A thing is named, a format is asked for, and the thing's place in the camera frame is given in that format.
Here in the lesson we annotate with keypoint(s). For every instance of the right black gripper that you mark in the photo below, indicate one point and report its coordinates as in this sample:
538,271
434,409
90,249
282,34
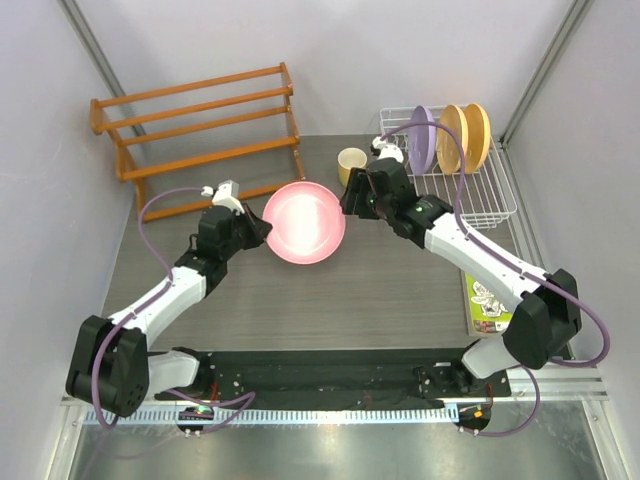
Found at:
358,184

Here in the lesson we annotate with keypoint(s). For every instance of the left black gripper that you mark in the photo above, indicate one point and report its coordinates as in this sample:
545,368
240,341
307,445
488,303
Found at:
258,229

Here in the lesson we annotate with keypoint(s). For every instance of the pink plate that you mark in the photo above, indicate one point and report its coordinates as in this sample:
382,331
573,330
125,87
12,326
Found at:
307,222

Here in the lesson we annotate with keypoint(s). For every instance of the purple plate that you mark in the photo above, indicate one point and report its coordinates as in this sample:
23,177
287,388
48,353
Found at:
421,141

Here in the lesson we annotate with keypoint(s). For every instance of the yellow plate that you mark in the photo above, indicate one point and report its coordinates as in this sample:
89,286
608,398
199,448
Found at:
448,155

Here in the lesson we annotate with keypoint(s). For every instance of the orange plate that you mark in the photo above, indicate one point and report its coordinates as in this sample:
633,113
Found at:
479,137

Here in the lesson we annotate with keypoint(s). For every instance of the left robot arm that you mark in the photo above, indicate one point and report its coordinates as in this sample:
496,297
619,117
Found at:
111,365

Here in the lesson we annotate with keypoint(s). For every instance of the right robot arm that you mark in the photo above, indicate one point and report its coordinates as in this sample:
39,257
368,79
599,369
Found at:
543,320

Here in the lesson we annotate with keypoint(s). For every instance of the orange wooden rack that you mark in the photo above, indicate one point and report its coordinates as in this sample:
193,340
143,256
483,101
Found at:
126,168

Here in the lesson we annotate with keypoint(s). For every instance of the yellow mug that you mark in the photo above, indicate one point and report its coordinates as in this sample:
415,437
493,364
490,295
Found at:
348,159

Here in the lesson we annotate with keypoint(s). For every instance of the green comic book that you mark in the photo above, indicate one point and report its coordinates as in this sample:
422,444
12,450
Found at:
485,314

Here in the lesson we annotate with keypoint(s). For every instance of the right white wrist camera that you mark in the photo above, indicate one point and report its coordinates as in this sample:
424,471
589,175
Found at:
382,149

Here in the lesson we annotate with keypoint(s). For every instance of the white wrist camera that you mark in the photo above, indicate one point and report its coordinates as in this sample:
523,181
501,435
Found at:
226,194
382,149

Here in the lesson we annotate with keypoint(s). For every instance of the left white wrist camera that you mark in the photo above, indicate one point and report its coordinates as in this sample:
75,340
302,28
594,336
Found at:
226,194

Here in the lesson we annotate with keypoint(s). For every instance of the white wire dish rack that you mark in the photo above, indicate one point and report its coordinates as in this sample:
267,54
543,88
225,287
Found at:
487,198

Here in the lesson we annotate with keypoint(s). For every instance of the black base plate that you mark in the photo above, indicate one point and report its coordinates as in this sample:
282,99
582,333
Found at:
337,380

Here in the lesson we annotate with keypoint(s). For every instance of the slotted cable duct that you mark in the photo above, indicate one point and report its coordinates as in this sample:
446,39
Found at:
175,414

